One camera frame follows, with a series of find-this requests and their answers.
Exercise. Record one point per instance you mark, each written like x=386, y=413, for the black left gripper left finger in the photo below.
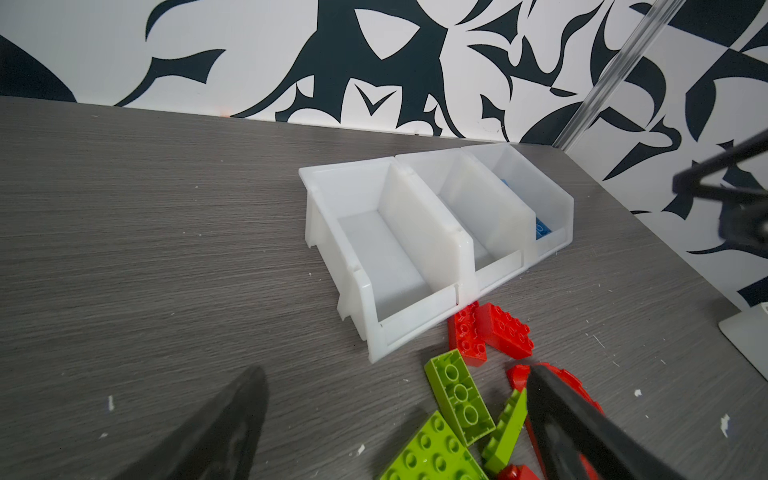
x=219, y=441

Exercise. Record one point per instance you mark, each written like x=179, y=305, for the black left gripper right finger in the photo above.
x=569, y=432

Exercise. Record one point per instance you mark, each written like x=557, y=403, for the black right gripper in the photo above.
x=742, y=227

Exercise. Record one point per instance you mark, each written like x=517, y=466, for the red square lego brick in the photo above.
x=503, y=332

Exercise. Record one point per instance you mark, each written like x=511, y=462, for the blue lego brick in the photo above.
x=542, y=230

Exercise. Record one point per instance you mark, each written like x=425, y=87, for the small red lego brick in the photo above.
x=516, y=472

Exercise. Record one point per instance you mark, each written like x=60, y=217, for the green slanted lego brick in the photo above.
x=497, y=453

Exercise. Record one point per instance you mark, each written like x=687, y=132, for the green long lego brick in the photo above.
x=458, y=397

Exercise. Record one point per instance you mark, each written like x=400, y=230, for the large green lego plate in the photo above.
x=434, y=452

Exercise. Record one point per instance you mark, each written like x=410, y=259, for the long red lego brick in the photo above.
x=463, y=336

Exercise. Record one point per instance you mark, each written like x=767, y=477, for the white right storage bin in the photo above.
x=548, y=201

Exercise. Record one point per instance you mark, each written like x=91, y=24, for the white storage bin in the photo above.
x=548, y=201
x=500, y=225
x=399, y=259

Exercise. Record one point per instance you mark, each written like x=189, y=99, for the white middle storage bin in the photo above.
x=500, y=225

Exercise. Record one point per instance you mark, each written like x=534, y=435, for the white left storage bin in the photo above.
x=399, y=259

